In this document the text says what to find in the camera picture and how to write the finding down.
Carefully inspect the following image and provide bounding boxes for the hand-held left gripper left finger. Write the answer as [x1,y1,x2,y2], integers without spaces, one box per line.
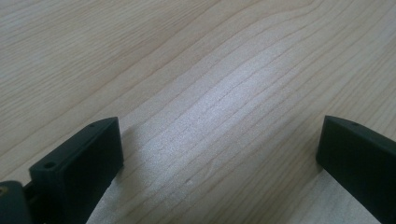
[28,117,125,224]

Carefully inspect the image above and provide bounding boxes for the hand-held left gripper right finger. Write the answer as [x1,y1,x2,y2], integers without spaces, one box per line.
[316,115,396,224]

